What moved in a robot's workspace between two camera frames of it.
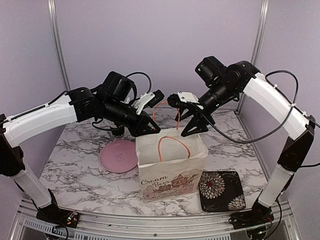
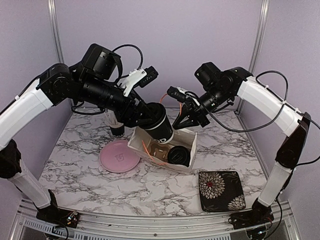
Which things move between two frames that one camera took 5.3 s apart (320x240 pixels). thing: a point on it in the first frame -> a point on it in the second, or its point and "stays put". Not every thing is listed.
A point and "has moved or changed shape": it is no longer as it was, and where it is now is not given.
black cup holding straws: (118, 132) stays put
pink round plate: (119, 156) stays put
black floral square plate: (220, 191) stays put
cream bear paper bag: (170, 165) has moved or changed shape
